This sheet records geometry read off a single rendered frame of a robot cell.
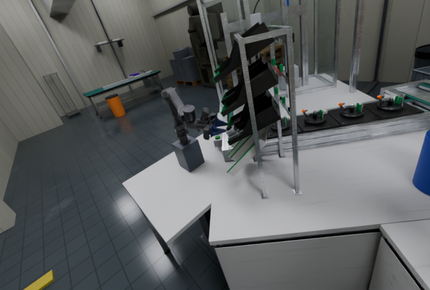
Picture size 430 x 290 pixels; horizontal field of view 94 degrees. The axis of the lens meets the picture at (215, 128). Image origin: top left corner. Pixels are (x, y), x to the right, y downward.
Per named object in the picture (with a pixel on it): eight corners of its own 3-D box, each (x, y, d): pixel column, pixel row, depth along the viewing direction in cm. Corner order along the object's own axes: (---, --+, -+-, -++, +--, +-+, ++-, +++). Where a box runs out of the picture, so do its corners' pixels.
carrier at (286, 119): (267, 140, 139) (264, 124, 134) (261, 124, 161) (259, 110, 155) (302, 134, 136) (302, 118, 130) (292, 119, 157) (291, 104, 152)
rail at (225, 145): (224, 162, 143) (221, 149, 138) (224, 112, 222) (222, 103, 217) (232, 161, 143) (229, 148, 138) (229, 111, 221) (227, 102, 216)
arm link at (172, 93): (161, 95, 124) (158, 82, 115) (173, 90, 126) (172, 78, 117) (182, 130, 111) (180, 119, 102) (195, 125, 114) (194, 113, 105)
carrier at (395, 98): (382, 121, 129) (385, 102, 124) (359, 107, 150) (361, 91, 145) (423, 114, 126) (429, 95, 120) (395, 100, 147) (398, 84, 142)
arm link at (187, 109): (178, 118, 108) (174, 101, 100) (192, 113, 111) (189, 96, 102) (187, 132, 101) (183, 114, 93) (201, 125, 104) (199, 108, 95)
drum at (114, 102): (116, 118, 583) (107, 98, 556) (112, 116, 610) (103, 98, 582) (128, 112, 604) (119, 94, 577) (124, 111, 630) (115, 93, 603)
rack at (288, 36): (262, 199, 107) (235, 40, 72) (253, 158, 140) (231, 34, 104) (302, 194, 105) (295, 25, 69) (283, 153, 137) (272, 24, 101)
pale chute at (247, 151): (233, 177, 109) (226, 172, 109) (236, 161, 120) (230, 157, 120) (267, 143, 95) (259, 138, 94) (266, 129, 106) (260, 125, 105)
